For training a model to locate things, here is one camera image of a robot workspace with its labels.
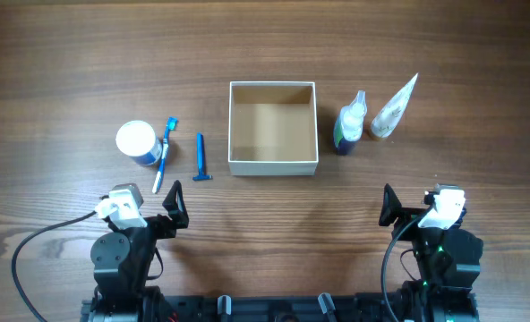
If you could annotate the blue white toothbrush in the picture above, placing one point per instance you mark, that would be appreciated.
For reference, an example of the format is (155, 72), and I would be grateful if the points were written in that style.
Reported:
(171, 124)

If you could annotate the white floral squeeze tube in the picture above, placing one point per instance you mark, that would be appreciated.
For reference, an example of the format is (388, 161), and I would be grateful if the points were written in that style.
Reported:
(388, 118)

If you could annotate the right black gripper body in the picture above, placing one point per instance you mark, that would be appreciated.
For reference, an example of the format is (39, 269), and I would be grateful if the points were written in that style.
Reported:
(405, 216)

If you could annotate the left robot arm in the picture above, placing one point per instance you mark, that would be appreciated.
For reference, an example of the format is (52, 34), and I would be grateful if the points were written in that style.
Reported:
(122, 258)

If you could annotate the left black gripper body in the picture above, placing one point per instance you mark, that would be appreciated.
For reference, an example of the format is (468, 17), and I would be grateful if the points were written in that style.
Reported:
(165, 221)

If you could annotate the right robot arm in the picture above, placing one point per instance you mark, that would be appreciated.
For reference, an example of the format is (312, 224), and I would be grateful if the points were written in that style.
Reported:
(447, 257)

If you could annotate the clear capped dark bottle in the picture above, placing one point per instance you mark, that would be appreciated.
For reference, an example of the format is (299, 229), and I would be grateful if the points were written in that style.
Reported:
(348, 128)

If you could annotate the open beige cardboard box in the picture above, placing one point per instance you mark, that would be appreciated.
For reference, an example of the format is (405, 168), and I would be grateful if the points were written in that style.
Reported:
(272, 128)

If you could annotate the white lidded blue jar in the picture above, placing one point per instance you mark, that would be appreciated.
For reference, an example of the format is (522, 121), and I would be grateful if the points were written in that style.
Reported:
(138, 140)

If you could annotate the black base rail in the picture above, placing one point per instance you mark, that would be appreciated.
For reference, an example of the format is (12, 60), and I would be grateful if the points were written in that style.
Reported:
(323, 307)

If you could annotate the blue disposable razor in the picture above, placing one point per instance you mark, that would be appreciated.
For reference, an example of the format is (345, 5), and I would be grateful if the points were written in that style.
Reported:
(201, 162)

